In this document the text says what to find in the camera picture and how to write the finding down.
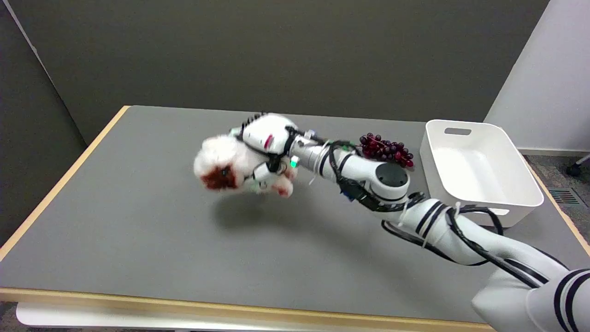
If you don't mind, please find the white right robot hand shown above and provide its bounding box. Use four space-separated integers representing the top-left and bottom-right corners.
230 112 301 191

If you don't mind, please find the white and brown plush toy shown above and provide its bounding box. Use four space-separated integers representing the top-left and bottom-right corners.
193 134 297 198

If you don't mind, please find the white plastic container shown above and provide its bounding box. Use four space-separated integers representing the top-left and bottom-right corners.
419 119 545 228

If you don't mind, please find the dark red grape bunch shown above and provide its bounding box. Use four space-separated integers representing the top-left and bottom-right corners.
359 133 414 168

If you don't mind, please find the metal floor vent grate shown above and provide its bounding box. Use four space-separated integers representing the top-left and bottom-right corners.
549 188 581 206

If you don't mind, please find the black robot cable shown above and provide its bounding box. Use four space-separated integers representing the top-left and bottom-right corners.
381 203 547 290

